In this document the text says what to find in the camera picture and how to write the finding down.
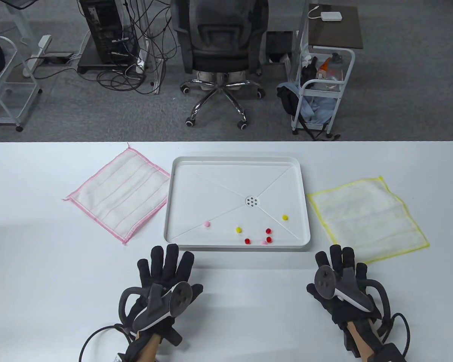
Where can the person's left hand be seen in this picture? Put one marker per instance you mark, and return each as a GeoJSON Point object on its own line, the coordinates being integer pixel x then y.
{"type": "Point", "coordinates": [170, 260]}

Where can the person's right hand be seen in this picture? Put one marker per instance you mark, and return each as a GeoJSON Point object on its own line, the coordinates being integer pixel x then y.
{"type": "Point", "coordinates": [343, 260]}

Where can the yellow-edged white dish cloth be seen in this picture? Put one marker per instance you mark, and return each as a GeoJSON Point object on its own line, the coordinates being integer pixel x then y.
{"type": "Point", "coordinates": [362, 215]}

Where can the pink-edged white dish cloth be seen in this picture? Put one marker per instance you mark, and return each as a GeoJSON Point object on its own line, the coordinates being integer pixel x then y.
{"type": "Point", "coordinates": [117, 192]}

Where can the person's left forearm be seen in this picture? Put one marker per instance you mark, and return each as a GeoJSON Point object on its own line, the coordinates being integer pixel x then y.
{"type": "Point", "coordinates": [147, 348]}

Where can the person's right forearm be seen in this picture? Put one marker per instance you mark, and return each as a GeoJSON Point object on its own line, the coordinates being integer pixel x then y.
{"type": "Point", "coordinates": [358, 335]}

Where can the blue cloth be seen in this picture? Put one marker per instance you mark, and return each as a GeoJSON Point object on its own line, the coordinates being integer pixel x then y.
{"type": "Point", "coordinates": [313, 109]}

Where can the grey white hand controller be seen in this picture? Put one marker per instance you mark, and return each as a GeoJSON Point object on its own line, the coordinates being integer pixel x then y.
{"type": "Point", "coordinates": [324, 283]}
{"type": "Point", "coordinates": [181, 298]}

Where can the white rectangular tray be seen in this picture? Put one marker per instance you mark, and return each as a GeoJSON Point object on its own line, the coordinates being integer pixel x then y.
{"type": "Point", "coordinates": [211, 188]}

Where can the black labelled wrist module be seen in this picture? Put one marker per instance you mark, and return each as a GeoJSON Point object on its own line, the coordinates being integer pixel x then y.
{"type": "Point", "coordinates": [389, 353]}
{"type": "Point", "coordinates": [127, 355]}

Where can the white cart with bottles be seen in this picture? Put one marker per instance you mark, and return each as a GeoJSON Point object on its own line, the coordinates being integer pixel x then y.
{"type": "Point", "coordinates": [338, 105]}

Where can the white shoe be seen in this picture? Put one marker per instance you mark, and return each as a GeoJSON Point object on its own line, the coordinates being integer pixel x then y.
{"type": "Point", "coordinates": [237, 78]}
{"type": "Point", "coordinates": [205, 79]}

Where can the orange bottle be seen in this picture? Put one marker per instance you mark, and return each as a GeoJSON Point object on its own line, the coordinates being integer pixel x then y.
{"type": "Point", "coordinates": [323, 68]}

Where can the clear bottle with grey cap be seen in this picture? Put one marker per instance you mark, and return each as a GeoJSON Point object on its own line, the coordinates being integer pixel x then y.
{"type": "Point", "coordinates": [336, 62]}

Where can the white power strip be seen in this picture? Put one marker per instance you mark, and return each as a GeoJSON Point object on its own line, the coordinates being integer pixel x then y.
{"type": "Point", "coordinates": [140, 62]}

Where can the black wheeled platform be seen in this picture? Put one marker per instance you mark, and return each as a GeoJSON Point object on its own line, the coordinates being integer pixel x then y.
{"type": "Point", "coordinates": [90, 64]}

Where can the black mesh office chair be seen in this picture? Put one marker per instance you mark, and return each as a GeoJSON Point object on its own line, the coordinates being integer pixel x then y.
{"type": "Point", "coordinates": [219, 41]}

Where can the black box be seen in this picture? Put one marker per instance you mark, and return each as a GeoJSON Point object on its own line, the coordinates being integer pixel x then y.
{"type": "Point", "coordinates": [279, 43]}

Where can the brown side table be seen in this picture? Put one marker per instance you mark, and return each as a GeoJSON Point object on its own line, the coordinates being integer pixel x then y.
{"type": "Point", "coordinates": [336, 34]}

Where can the dark floor socket box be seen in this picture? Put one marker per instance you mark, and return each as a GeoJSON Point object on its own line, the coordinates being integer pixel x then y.
{"type": "Point", "coordinates": [56, 57]}

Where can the white cart with black bag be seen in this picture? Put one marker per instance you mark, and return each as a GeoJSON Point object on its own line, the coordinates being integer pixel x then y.
{"type": "Point", "coordinates": [19, 77]}

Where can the black computer tower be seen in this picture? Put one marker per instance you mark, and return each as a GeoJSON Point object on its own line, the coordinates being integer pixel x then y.
{"type": "Point", "coordinates": [105, 30]}

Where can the small white box device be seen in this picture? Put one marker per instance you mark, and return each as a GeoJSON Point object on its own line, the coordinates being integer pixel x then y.
{"type": "Point", "coordinates": [331, 16]}

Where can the white desk foot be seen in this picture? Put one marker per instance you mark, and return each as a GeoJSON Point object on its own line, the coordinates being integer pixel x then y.
{"type": "Point", "coordinates": [37, 52]}

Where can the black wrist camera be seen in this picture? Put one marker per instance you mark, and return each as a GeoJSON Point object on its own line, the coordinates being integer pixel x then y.
{"type": "Point", "coordinates": [350, 344]}
{"type": "Point", "coordinates": [172, 336]}

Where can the white desk leg frame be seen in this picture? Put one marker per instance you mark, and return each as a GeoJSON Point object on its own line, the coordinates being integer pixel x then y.
{"type": "Point", "coordinates": [148, 37]}

